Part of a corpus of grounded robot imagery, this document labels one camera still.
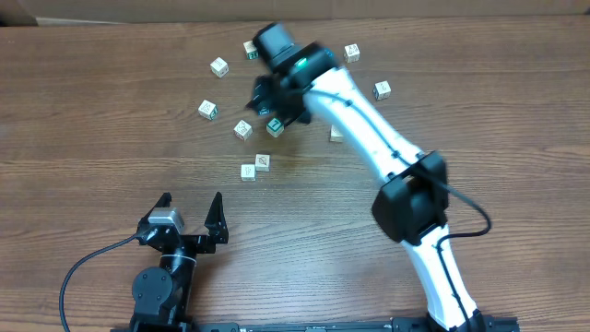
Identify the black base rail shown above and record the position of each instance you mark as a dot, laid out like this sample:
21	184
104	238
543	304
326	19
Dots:
399	324

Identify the wooden block green side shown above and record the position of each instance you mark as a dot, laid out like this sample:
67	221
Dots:
250	50
208	110

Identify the wooden block red ladybug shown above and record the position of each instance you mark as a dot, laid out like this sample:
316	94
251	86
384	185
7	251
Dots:
242	130

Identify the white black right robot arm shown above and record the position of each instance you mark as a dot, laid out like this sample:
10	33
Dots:
413	186

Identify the wooden block blue side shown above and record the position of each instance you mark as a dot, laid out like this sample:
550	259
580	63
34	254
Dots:
381	90
264	111

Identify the green number seven block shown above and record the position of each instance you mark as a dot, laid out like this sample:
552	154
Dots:
275	127

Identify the wooden block left green side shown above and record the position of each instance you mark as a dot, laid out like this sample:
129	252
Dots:
208	110

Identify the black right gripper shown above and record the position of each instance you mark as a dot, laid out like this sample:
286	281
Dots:
275	102

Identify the wooden block leaf drawing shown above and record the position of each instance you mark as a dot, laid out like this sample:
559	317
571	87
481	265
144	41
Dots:
262	162

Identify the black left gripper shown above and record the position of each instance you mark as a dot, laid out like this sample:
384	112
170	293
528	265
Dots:
190	240

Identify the cardboard strip at back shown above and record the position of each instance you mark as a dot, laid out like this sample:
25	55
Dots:
33	12

